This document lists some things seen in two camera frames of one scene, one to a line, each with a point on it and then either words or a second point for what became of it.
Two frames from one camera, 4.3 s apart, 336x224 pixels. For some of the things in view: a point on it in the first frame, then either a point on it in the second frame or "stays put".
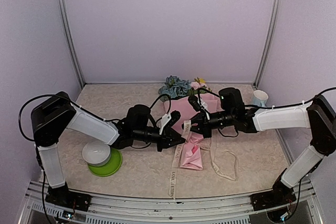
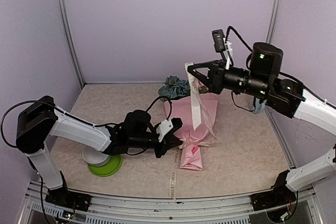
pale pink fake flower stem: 195,85 -> 202,88
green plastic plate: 111,167 stays put
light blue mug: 260,98 stays put
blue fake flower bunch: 174,87 stays put
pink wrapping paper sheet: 209,102 stays put
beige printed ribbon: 171,190 -> 199,106
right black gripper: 203,126 -> 213,81
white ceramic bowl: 96,153 stays put
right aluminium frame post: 272,29 stays put
